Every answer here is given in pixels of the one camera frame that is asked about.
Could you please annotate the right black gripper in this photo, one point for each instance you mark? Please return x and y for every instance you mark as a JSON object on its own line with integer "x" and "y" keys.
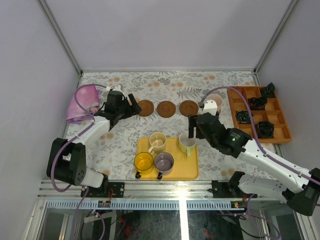
{"x": 191, "y": 124}

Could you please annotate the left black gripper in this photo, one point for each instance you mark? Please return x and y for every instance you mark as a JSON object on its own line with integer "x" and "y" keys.
{"x": 127, "y": 108}

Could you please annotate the dark brown coaster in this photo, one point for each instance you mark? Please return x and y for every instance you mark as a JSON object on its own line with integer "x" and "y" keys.
{"x": 147, "y": 108}
{"x": 166, "y": 109}
{"x": 188, "y": 108}

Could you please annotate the dark brown coaster bottom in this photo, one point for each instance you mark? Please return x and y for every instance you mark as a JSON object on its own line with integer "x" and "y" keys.
{"x": 188, "y": 108}

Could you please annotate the white mug green handle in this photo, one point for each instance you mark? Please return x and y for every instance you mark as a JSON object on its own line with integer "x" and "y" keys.
{"x": 186, "y": 144}

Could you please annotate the pink mug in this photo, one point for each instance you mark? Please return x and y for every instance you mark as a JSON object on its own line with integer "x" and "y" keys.
{"x": 218, "y": 100}

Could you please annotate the cream mug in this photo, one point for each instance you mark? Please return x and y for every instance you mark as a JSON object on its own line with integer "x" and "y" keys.
{"x": 157, "y": 142}

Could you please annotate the purple mug black handle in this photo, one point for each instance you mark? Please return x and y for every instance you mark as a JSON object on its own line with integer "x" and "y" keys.
{"x": 164, "y": 163}

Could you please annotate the yellow mug black handle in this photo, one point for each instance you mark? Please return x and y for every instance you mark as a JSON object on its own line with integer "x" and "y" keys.
{"x": 143, "y": 163}

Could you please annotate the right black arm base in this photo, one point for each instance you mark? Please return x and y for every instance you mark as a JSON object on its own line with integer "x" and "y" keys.
{"x": 221, "y": 189}

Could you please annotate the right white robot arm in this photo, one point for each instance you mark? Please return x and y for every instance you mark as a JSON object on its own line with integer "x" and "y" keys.
{"x": 296, "y": 186}

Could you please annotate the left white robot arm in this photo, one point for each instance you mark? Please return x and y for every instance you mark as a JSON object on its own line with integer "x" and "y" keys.
{"x": 67, "y": 164}

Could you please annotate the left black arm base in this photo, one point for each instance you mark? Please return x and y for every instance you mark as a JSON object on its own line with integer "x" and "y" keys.
{"x": 108, "y": 189}

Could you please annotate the yellow plastic tray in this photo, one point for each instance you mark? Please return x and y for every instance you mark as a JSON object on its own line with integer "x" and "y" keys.
{"x": 184, "y": 168}

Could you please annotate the pink star cloth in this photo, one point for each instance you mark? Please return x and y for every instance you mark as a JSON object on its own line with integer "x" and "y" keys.
{"x": 88, "y": 98}

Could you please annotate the black folded item left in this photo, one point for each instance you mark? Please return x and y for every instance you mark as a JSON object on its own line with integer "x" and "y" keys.
{"x": 242, "y": 117}

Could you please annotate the black folded item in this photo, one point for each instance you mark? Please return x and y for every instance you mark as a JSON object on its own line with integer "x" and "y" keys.
{"x": 257, "y": 103}
{"x": 242, "y": 117}
{"x": 265, "y": 129}

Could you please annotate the black folded item middle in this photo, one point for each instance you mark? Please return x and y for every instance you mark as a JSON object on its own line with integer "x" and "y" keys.
{"x": 257, "y": 103}

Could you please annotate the black folded item lower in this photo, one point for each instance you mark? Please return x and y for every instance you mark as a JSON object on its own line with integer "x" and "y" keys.
{"x": 265, "y": 129}

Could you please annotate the orange compartment organizer box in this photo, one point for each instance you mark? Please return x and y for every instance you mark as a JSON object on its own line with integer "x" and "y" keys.
{"x": 273, "y": 113}

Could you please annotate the black folded item corner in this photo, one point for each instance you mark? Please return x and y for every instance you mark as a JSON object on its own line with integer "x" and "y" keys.
{"x": 268, "y": 91}

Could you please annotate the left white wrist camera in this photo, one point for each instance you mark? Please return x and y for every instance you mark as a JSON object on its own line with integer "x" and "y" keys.
{"x": 118, "y": 88}

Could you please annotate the aluminium front rail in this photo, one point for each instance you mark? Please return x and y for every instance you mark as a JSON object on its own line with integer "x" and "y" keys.
{"x": 143, "y": 195}

